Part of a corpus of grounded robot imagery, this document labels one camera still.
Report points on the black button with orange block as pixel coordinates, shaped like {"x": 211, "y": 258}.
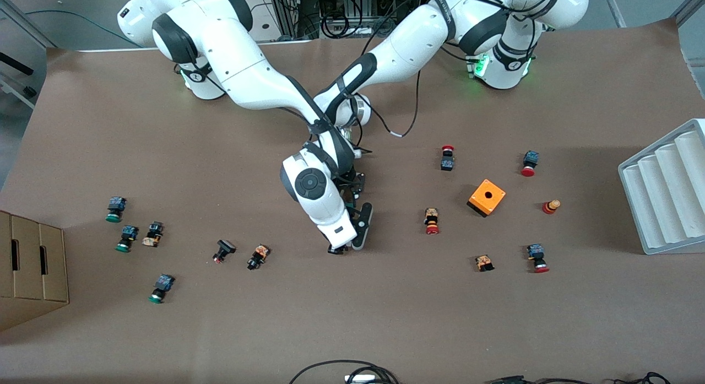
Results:
{"x": 259, "y": 255}
{"x": 153, "y": 234}

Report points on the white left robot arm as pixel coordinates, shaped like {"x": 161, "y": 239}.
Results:
{"x": 440, "y": 26}

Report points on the orange contact block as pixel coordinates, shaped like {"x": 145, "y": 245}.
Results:
{"x": 484, "y": 262}

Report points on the black square-head button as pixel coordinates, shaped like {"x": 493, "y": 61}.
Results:
{"x": 224, "y": 246}

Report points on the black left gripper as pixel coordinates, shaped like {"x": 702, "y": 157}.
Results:
{"x": 351, "y": 181}

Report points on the red e-stop with orange block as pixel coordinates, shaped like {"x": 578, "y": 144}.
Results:
{"x": 432, "y": 218}

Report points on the grey ribbed tray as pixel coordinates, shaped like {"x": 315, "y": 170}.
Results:
{"x": 661, "y": 196}

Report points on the green button with blue block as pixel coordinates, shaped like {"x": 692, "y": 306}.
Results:
{"x": 116, "y": 206}
{"x": 163, "y": 285}
{"x": 128, "y": 234}

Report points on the black rod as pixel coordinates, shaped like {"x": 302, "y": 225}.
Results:
{"x": 16, "y": 63}

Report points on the black equipment rack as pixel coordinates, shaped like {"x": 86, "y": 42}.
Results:
{"x": 297, "y": 15}

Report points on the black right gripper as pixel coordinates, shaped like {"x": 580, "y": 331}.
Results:
{"x": 337, "y": 249}

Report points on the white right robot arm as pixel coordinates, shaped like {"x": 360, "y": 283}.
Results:
{"x": 248, "y": 75}

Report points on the small grey hub box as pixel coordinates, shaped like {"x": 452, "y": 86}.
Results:
{"x": 361, "y": 379}

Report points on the red button with dark block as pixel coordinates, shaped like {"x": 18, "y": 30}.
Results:
{"x": 447, "y": 162}

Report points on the orange button enclosure box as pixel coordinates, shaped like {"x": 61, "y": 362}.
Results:
{"x": 486, "y": 197}

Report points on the brown cardboard box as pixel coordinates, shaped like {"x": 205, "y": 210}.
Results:
{"x": 33, "y": 268}

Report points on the red orange button head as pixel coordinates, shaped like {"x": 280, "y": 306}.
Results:
{"x": 551, "y": 207}

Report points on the red button with blue block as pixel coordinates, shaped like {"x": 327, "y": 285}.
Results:
{"x": 536, "y": 254}
{"x": 530, "y": 161}

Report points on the grey aluminium frame bar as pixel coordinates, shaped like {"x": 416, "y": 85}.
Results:
{"x": 688, "y": 6}
{"x": 27, "y": 21}

